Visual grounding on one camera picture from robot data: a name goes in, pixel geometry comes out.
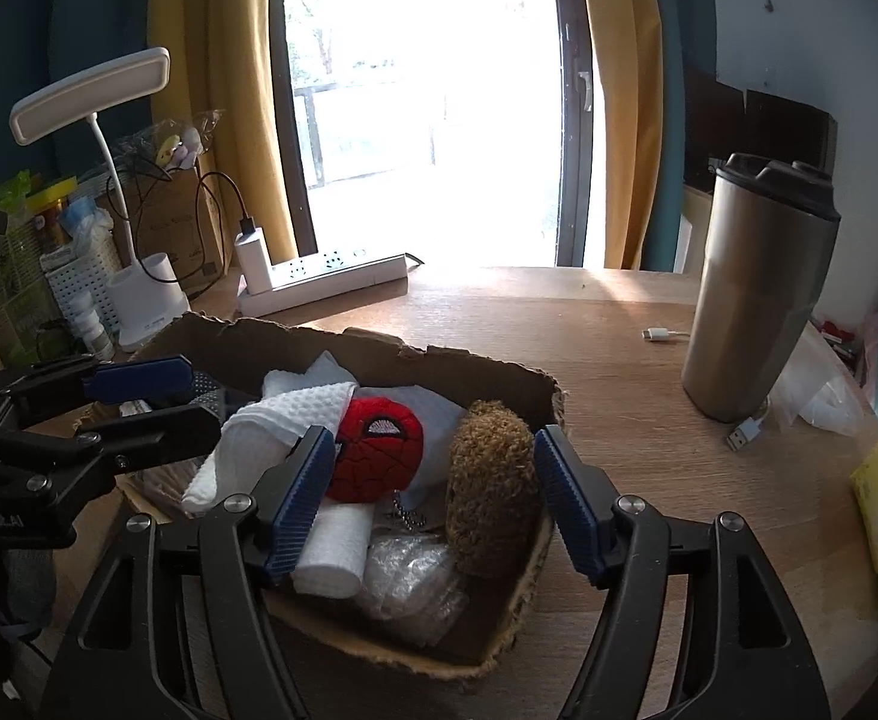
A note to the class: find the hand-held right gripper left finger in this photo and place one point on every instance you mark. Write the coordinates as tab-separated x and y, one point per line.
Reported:
304	502

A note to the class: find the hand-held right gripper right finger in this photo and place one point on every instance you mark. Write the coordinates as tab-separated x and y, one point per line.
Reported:
566	510

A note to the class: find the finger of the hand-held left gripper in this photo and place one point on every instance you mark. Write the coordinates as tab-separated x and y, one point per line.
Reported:
139	381
169	427

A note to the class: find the brown fuzzy plush toy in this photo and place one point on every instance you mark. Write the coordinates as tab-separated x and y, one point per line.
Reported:
491	487

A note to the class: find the red spider plush toy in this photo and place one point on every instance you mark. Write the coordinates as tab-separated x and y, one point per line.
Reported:
379	450

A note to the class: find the white waffle paper towel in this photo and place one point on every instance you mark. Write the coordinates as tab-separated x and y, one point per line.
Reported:
281	412

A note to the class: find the torn cardboard box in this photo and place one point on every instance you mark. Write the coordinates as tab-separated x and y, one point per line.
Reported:
476	382

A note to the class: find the person's left hand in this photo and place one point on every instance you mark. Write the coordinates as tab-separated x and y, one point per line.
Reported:
30	585

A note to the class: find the rolled white paper towel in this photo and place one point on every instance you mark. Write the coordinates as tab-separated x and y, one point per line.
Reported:
334	555

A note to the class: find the white pill bottles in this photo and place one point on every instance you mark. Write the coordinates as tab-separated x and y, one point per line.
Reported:
90	326

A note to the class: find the white perforated basket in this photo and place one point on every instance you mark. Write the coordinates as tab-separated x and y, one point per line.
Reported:
79	277

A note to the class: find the crumpled white tissue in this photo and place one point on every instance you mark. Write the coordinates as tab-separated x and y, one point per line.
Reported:
311	375

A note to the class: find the crumpled clear plastic bag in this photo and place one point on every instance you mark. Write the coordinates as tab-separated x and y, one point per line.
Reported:
409	585

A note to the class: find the green bag of paper cups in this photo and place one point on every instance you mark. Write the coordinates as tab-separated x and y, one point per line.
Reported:
23	300

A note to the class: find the brown carton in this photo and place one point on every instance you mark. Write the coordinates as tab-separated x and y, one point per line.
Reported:
165	232

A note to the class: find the blue and white cloth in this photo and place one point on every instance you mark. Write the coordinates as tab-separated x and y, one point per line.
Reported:
87	221

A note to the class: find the yellow lid jar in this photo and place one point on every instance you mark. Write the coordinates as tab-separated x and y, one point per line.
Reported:
53	210

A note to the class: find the white power strip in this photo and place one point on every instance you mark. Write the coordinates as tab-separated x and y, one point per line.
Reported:
334	270

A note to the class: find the clear bag of small toys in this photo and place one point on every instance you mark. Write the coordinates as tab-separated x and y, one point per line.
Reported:
173	142

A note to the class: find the steel travel tumbler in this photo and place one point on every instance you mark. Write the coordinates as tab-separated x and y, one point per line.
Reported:
757	292

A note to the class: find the white desk lamp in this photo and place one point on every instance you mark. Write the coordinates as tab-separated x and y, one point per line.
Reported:
90	94

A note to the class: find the yellow curtain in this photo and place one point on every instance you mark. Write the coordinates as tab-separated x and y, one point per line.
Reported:
214	52
623	90

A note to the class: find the teal curtain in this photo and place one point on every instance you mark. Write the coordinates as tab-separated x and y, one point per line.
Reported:
72	7
679	52

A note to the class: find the black box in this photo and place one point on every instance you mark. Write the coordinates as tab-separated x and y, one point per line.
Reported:
754	120

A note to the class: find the dark window frame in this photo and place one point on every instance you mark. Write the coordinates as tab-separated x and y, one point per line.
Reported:
575	165

